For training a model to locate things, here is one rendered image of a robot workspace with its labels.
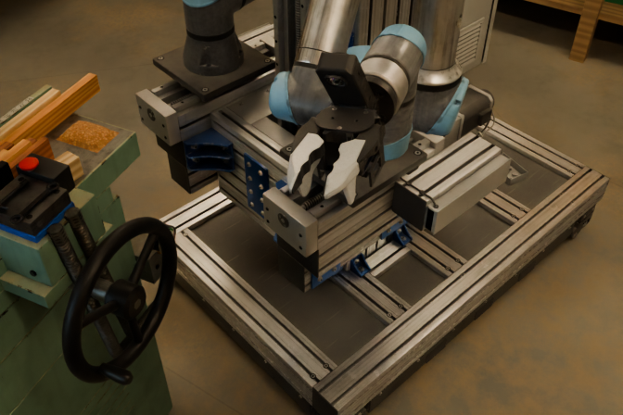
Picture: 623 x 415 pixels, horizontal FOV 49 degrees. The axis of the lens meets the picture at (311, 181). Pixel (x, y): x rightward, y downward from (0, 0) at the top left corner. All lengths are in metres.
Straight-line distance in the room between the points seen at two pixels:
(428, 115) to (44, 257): 0.70
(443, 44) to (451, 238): 1.03
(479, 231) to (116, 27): 2.27
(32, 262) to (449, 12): 0.78
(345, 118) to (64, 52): 2.85
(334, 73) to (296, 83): 0.27
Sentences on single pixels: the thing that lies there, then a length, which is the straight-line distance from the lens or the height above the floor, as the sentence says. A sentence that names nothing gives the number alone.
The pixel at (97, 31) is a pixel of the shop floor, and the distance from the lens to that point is 3.71.
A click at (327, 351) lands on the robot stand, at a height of 0.21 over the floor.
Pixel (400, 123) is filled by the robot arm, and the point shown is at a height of 1.13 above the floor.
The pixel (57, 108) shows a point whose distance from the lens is 1.45.
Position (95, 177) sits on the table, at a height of 0.89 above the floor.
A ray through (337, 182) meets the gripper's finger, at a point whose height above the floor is 1.24.
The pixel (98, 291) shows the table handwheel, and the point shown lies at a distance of 1.22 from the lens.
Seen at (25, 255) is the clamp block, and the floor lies 0.93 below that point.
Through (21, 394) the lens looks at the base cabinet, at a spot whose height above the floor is 0.60.
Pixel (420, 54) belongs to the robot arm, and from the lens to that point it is 0.97.
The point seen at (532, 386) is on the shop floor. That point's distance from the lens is 2.12.
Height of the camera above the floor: 1.72
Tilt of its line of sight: 41 degrees down
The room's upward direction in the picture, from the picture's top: straight up
